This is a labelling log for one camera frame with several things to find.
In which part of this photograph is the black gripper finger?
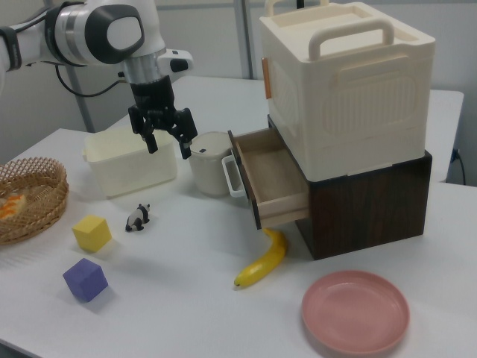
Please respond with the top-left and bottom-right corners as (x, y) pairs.
(127, 104), (159, 155)
(167, 107), (199, 161)

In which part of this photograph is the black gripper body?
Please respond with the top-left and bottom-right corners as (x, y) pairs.
(129, 75), (179, 134)

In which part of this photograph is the black and white panda toy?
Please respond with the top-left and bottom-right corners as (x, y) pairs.
(124, 203), (152, 233)

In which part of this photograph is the wooden drawer with dark front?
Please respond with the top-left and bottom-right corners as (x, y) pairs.
(227, 128), (311, 229)

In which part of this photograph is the yellow toy banana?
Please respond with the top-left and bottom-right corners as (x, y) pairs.
(233, 227), (289, 289)

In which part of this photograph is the orange topped toy bread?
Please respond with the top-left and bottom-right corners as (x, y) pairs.
(0, 193), (27, 222)

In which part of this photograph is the dark wood drawer cabinet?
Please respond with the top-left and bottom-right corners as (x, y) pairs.
(267, 113), (433, 261)

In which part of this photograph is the open white plastic bin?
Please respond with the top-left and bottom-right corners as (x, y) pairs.
(82, 125), (178, 199)

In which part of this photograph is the small beige lidded trash can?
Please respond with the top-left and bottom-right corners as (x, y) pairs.
(189, 130), (234, 198)

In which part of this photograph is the copper latch on cream box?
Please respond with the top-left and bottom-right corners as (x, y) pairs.
(262, 57), (272, 101)

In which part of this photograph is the yellow foam cube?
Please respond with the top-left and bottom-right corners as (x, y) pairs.
(71, 214), (113, 254)

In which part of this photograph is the woven wicker basket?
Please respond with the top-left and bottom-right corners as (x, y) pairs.
(0, 157), (70, 246)

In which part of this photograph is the purple foam cube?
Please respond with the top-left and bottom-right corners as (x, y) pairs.
(62, 257), (110, 303)

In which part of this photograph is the cream plastic cabinet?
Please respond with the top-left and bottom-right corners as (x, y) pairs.
(259, 0), (437, 180)

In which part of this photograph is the pink plastic plate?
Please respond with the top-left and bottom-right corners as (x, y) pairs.
(301, 270), (411, 355)

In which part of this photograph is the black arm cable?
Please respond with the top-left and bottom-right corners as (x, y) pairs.
(54, 62), (130, 99)

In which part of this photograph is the white drawer handle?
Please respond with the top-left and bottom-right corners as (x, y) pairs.
(221, 148), (250, 206)

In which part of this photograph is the grey metal frame post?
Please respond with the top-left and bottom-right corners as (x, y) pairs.
(234, 0), (259, 80)

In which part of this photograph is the black cable with blue plug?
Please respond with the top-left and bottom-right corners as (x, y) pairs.
(449, 148), (467, 184)

